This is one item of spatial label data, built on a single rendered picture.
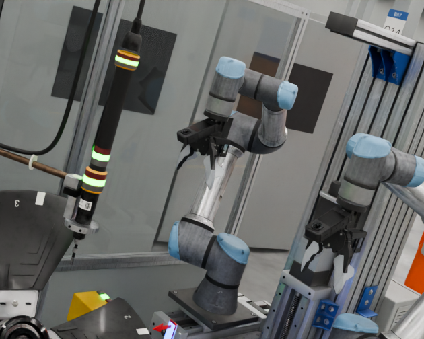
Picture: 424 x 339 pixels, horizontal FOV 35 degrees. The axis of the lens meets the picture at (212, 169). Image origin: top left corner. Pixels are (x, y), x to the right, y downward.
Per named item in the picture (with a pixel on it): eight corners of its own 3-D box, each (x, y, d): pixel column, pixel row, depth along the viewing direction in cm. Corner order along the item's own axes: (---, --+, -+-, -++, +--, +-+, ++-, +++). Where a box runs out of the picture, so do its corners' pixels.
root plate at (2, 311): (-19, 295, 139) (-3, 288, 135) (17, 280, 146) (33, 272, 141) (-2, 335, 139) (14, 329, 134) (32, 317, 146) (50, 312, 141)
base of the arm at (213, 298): (215, 290, 232) (223, 264, 230) (245, 312, 222) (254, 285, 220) (183, 294, 221) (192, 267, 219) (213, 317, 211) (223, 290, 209)
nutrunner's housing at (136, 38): (65, 237, 135) (125, 15, 125) (73, 232, 139) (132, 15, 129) (83, 243, 135) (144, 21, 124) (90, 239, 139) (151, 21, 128)
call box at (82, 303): (64, 323, 194) (73, 291, 192) (93, 320, 201) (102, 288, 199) (93, 354, 184) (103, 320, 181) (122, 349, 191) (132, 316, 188)
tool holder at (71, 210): (49, 222, 134) (60, 176, 132) (64, 214, 141) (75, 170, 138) (89, 237, 132) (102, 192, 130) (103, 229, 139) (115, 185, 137)
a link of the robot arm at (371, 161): (402, 146, 148) (373, 139, 144) (385, 192, 150) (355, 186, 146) (381, 136, 154) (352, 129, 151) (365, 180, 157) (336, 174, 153)
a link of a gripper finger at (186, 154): (188, 171, 197) (208, 153, 192) (173, 169, 193) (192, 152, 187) (185, 161, 198) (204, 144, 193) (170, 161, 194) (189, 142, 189)
